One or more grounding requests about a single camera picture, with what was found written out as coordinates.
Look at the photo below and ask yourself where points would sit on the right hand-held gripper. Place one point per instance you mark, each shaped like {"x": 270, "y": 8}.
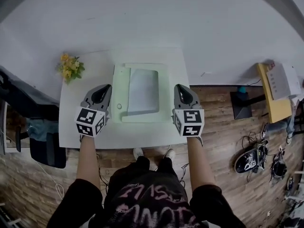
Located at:
{"x": 191, "y": 121}

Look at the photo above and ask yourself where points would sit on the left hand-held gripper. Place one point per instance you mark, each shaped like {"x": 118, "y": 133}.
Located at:
{"x": 86, "y": 119}

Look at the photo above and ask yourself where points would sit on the white box item with lid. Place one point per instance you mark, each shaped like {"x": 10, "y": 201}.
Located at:
{"x": 121, "y": 91}

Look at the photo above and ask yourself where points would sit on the person's left forearm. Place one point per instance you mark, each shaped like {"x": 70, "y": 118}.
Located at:
{"x": 88, "y": 160}

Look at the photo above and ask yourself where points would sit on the person's right forearm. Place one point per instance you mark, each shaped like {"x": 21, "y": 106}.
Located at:
{"x": 200, "y": 163}

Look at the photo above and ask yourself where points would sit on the person's white right shoe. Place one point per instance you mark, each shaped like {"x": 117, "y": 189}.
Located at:
{"x": 170, "y": 153}

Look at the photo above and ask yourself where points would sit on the person's white shoe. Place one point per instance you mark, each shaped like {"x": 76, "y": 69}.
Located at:
{"x": 170, "y": 153}
{"x": 138, "y": 153}

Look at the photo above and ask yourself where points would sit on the blue plastic bag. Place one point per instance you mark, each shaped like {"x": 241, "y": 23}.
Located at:
{"x": 41, "y": 128}

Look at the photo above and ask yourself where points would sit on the black square stand base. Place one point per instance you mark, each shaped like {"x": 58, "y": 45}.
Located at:
{"x": 241, "y": 104}

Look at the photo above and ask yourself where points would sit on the yellow flower bunch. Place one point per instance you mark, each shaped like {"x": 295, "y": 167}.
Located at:
{"x": 69, "y": 68}

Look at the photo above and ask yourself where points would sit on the teal round object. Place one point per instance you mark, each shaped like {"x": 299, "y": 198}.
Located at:
{"x": 242, "y": 89}

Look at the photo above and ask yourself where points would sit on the person's white left shoe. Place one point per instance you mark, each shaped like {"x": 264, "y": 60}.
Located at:
{"x": 138, "y": 153}

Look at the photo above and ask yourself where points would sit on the person's black trousers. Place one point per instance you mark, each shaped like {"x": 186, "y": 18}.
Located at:
{"x": 142, "y": 163}

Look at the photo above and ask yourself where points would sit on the black office chair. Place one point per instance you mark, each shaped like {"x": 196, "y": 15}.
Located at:
{"x": 26, "y": 96}

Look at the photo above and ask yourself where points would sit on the large black gear bundle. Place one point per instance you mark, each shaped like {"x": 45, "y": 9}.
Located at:
{"x": 250, "y": 159}

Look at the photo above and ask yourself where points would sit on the person's black printed shirt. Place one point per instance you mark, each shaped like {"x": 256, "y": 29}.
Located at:
{"x": 147, "y": 198}

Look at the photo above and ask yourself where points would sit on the small black gear bundle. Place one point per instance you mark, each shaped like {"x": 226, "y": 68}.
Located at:
{"x": 279, "y": 167}

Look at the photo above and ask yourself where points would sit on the white flat device box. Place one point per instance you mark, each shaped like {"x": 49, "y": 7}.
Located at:
{"x": 282, "y": 82}

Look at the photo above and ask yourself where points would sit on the white shelf frame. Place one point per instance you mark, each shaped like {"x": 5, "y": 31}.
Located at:
{"x": 2, "y": 127}

